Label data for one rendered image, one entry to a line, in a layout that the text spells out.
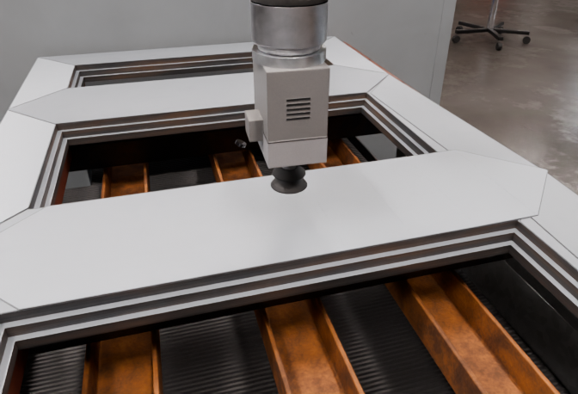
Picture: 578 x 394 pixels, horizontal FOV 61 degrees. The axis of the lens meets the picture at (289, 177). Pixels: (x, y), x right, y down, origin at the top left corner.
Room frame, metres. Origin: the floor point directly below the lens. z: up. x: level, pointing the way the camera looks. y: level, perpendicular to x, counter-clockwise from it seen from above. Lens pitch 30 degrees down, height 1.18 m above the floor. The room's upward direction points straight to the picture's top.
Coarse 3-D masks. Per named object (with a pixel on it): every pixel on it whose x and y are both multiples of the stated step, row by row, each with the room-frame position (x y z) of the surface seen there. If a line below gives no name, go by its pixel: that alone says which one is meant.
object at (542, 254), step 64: (128, 64) 1.11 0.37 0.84; (192, 64) 1.14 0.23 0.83; (64, 128) 0.76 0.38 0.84; (128, 128) 0.78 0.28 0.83; (192, 128) 0.80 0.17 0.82; (384, 128) 0.79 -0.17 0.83; (320, 256) 0.41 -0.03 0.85; (384, 256) 0.42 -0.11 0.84; (448, 256) 0.44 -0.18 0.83; (0, 320) 0.32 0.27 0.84; (64, 320) 0.33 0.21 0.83; (128, 320) 0.34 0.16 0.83; (0, 384) 0.27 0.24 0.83
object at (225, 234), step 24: (192, 192) 0.54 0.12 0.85; (216, 192) 0.54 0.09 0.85; (240, 192) 0.54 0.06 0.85; (192, 216) 0.48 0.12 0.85; (216, 216) 0.48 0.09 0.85; (240, 216) 0.48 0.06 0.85; (192, 240) 0.43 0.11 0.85; (216, 240) 0.43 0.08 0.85; (240, 240) 0.43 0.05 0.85; (264, 240) 0.43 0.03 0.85; (216, 264) 0.39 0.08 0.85; (240, 264) 0.39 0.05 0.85; (264, 264) 0.39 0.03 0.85
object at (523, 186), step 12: (468, 156) 0.63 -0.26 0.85; (480, 156) 0.63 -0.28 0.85; (480, 168) 0.60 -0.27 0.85; (492, 168) 0.60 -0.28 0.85; (504, 168) 0.60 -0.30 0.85; (516, 168) 0.60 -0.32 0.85; (504, 180) 0.56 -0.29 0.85; (516, 180) 0.56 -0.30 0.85; (528, 180) 0.56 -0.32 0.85; (516, 192) 0.53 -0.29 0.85; (528, 192) 0.53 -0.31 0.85; (540, 192) 0.53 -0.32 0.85; (528, 204) 0.51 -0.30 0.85; (540, 204) 0.51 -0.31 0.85
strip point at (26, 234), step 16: (16, 224) 0.47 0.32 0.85; (32, 224) 0.47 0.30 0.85; (0, 240) 0.43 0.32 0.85; (16, 240) 0.43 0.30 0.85; (32, 240) 0.43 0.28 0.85; (0, 256) 0.41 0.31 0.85; (16, 256) 0.41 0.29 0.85; (32, 256) 0.41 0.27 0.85; (0, 272) 0.38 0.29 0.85; (16, 272) 0.38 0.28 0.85; (0, 288) 0.36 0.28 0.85; (16, 288) 0.36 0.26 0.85; (16, 304) 0.34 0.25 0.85
